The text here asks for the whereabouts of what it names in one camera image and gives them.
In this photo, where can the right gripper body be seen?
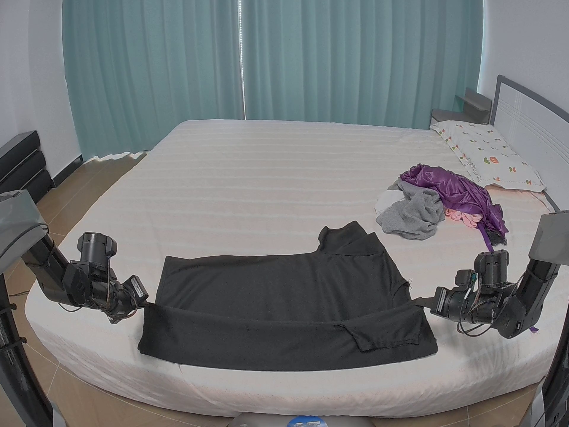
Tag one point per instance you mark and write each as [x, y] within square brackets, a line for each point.
[440, 300]

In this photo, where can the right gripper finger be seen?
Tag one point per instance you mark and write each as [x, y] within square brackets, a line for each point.
[426, 303]

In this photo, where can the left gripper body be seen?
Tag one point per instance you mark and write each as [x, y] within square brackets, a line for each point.
[140, 291]

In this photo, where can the black T-shirt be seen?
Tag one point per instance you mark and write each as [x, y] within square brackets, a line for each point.
[275, 296]

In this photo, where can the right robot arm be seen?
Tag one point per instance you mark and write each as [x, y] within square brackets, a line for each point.
[538, 278]

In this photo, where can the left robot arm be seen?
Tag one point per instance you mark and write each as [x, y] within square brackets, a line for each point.
[49, 269]

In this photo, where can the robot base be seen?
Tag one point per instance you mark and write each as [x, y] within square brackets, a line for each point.
[302, 420]

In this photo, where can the bed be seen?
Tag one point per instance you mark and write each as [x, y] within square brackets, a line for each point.
[266, 176]

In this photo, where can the pink garment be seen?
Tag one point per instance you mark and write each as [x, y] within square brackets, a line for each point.
[460, 217]

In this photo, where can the grey garment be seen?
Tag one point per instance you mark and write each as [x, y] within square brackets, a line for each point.
[411, 218]

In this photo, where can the white garment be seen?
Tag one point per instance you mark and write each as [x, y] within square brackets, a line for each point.
[386, 200]

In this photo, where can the purple satin garment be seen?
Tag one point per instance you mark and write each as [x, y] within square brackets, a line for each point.
[449, 185]

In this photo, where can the white printed pillow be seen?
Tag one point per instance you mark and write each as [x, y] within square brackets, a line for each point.
[484, 151]

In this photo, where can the black chest of drawers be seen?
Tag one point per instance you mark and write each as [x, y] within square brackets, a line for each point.
[22, 171]

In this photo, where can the grey bedside table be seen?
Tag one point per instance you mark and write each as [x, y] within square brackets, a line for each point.
[462, 109]

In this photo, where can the blue-green curtain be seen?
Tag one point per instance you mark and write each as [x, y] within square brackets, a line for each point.
[355, 47]
[151, 60]

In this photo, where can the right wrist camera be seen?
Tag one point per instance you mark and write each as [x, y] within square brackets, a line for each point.
[462, 279]

